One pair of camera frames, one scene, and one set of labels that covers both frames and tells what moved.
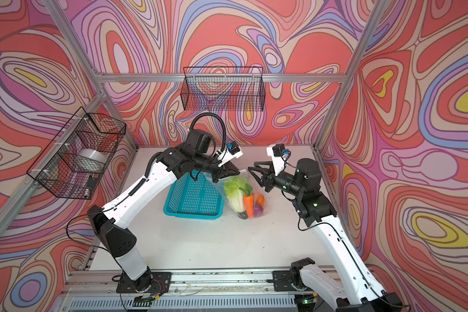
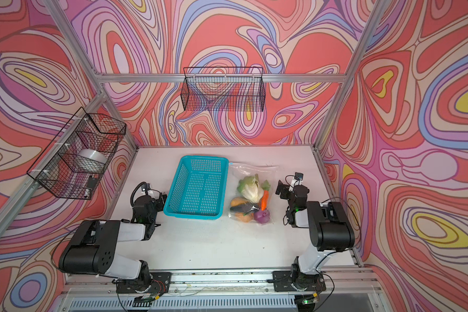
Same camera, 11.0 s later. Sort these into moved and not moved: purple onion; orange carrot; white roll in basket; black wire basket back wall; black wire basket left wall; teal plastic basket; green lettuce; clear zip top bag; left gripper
Moved: left gripper; green lettuce; purple onion; orange carrot; clear zip top bag
Not moved: black wire basket left wall; white roll in basket; teal plastic basket; black wire basket back wall
